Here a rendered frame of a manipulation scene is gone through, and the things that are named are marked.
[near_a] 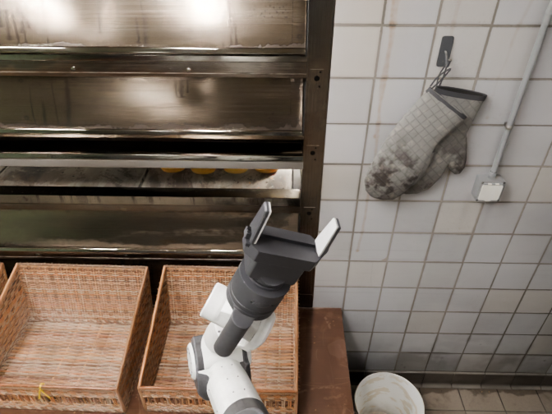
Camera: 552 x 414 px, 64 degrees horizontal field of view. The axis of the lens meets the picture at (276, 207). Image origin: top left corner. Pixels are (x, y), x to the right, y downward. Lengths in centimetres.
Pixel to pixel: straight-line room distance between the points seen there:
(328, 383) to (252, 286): 117
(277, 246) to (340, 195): 100
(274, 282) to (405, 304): 144
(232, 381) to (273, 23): 95
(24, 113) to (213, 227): 75
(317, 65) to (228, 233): 73
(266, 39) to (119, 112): 53
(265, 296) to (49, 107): 113
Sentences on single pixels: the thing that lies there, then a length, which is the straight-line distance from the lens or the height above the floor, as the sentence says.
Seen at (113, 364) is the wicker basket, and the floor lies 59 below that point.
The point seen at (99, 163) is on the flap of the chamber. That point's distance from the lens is 148.
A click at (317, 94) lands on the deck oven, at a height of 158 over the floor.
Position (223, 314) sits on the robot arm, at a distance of 76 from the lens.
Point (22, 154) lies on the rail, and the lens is 158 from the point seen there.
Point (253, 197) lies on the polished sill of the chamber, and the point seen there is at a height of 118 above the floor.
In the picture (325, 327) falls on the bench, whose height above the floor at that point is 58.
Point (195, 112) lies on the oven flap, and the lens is 147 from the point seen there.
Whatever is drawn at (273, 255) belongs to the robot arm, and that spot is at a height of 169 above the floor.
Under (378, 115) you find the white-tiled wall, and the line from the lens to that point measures 148.
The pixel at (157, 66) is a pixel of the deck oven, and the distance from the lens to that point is 144.
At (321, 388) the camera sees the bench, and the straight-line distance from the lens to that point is 180.
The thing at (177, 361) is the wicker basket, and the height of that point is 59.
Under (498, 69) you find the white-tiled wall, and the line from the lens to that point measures 153.
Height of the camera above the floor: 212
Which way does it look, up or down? 37 degrees down
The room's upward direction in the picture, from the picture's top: straight up
